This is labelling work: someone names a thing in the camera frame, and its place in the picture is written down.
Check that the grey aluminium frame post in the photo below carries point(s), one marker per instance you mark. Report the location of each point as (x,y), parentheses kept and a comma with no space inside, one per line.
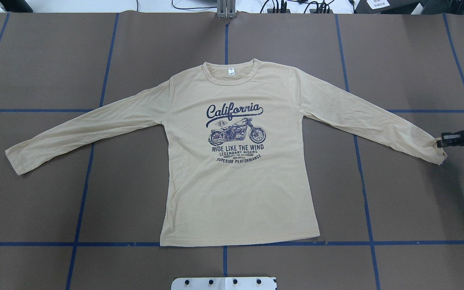
(226,9)

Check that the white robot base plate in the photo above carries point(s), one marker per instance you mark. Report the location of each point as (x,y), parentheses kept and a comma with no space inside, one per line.
(225,283)

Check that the beige long-sleeve printed shirt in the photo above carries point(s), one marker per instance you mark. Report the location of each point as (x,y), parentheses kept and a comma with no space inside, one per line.
(237,173)

